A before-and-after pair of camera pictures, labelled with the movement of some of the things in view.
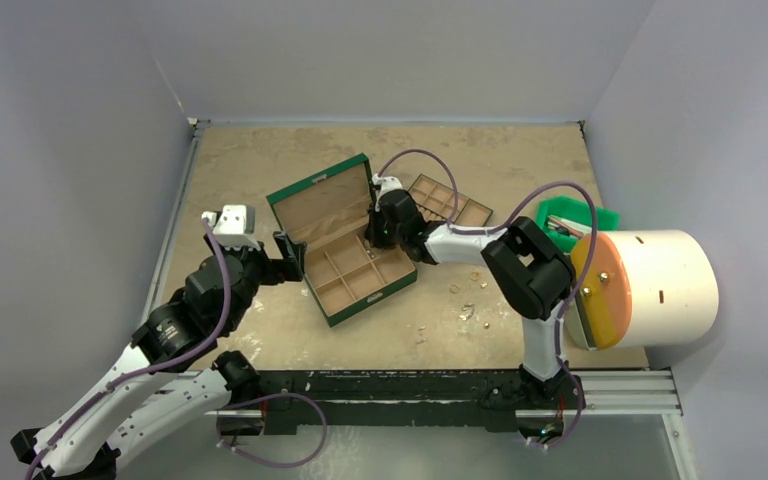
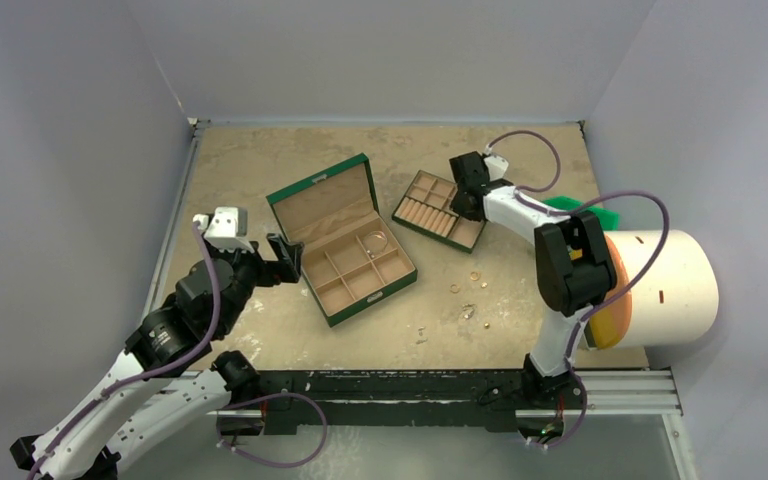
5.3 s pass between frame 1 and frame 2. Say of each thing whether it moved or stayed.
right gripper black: moved
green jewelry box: stayed
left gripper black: stayed
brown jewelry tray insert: stayed
